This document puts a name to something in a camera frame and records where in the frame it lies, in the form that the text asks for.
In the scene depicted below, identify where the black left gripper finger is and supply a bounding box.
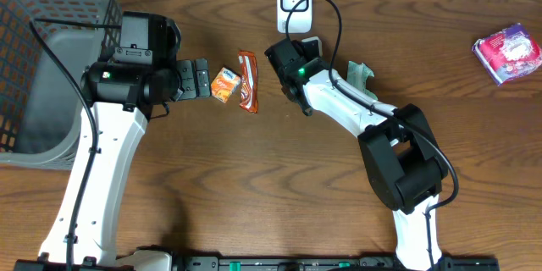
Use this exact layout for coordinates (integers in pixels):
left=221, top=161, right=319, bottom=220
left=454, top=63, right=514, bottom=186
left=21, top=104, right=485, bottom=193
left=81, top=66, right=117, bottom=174
left=176, top=60, right=197, bottom=101
left=194, top=58, right=211, bottom=97

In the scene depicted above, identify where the orange small box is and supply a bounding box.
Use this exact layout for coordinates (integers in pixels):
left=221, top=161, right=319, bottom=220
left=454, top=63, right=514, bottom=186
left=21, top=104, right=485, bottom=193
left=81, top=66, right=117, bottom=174
left=210, top=67, right=241, bottom=103

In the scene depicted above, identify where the red orange snack wrapper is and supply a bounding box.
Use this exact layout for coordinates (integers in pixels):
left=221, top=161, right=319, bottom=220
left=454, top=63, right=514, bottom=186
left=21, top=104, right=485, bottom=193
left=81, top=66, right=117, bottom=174
left=238, top=51, right=258, bottom=113

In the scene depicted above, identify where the teal snack packet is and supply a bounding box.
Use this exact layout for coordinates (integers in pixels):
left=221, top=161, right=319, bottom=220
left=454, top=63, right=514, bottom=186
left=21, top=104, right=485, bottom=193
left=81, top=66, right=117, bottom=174
left=346, top=61, right=378, bottom=100

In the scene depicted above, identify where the purple snack package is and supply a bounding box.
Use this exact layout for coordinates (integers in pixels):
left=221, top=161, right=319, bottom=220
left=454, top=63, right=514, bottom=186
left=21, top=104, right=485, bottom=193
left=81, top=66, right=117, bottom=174
left=472, top=23, right=541, bottom=86

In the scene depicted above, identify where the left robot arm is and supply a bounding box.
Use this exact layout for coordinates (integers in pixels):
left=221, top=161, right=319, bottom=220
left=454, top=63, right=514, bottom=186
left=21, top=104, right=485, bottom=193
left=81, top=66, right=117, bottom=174
left=14, top=12, right=211, bottom=270

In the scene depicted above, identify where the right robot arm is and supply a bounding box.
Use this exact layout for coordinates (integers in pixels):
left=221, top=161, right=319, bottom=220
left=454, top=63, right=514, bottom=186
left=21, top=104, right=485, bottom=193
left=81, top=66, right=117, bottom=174
left=264, top=37, right=448, bottom=270

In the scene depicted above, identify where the white barcode scanner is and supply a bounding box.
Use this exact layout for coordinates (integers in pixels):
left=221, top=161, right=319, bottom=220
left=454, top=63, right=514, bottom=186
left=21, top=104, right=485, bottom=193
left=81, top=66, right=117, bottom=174
left=276, top=0, right=312, bottom=34

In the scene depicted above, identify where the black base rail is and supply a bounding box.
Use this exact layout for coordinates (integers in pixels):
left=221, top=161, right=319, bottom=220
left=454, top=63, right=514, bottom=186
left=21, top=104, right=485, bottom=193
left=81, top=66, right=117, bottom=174
left=13, top=246, right=501, bottom=271

